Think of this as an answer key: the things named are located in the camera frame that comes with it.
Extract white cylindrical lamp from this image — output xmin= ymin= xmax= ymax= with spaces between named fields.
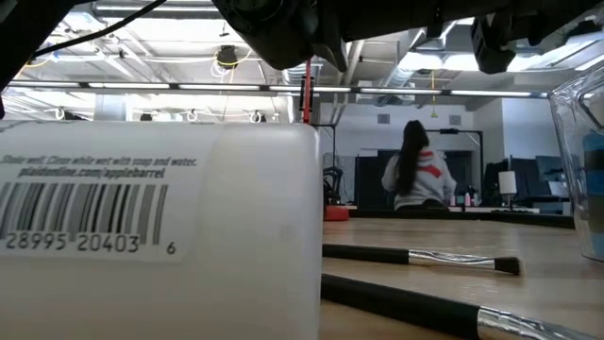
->
xmin=497 ymin=170 xmax=518 ymax=212

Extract person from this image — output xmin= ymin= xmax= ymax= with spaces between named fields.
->
xmin=380 ymin=120 xmax=458 ymax=213

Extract black partition screens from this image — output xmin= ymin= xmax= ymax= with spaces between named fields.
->
xmin=354 ymin=149 xmax=478 ymax=212

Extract red desk lamp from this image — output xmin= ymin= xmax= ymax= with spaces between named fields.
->
xmin=301 ymin=59 xmax=350 ymax=222

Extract black paint brush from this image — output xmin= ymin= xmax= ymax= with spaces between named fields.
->
xmin=321 ymin=273 xmax=596 ymax=340
xmin=323 ymin=243 xmax=522 ymax=277

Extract white paint bottle with barcode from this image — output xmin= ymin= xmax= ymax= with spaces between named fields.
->
xmin=0 ymin=120 xmax=325 ymax=340

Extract long linear light bar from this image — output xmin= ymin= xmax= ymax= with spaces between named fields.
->
xmin=0 ymin=80 xmax=551 ymax=99

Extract black ceiling cable reel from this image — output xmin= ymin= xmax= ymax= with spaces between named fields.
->
xmin=210 ymin=44 xmax=254 ymax=79

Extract black table frame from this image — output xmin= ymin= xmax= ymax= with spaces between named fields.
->
xmin=348 ymin=210 xmax=576 ymax=231

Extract grey-blue monitor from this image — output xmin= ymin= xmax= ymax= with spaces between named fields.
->
xmin=536 ymin=155 xmax=565 ymax=184

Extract silver ventilation duct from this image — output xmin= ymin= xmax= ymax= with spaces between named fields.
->
xmin=377 ymin=65 xmax=419 ymax=95

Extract clear plastic bin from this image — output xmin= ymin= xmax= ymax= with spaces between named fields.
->
xmin=549 ymin=60 xmax=604 ymax=264

